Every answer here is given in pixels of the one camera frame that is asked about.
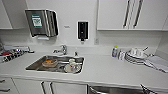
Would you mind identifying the steel dishwasher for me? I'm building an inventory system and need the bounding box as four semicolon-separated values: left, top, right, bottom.
87;84;148;94

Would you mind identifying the white folded towel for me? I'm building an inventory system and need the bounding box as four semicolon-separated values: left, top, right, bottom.
142;54;168;74

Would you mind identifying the stack of white plates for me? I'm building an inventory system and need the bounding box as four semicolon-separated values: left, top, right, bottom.
124;47;150;65

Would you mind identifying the clear drinking glass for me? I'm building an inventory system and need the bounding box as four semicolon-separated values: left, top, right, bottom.
118;49;126;61

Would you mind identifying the blue dish soap bottle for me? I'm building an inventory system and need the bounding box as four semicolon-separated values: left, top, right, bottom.
111;45;120;59

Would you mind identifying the white cup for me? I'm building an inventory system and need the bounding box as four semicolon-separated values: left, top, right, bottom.
64;57;83;74

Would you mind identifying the black soap dispenser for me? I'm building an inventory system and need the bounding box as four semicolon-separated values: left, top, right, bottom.
76;20;90;43

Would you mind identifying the chrome faucet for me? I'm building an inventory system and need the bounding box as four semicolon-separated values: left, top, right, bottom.
52;43;69;56

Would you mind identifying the brown bowl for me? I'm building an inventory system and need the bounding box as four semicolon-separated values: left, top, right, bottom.
41;57;58;69

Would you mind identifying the steel sink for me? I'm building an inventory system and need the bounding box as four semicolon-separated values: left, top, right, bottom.
24;53;86;75

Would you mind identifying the white two-door base cabinet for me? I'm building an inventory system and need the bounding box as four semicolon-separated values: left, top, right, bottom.
12;77;89;94

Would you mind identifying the steel paper towel dispenser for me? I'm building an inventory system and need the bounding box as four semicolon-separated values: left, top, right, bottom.
23;8;60;41

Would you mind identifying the dish rack with dishes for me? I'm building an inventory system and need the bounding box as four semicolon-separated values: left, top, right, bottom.
0;46;35;65

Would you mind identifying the white drawer unit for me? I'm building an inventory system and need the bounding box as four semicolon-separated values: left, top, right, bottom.
0;76;20;94

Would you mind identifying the white wall outlet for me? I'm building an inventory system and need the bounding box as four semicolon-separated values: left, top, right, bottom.
93;37;100;46

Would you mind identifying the white wall cabinet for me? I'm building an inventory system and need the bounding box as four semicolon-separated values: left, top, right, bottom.
0;0;14;31
96;0;168;32

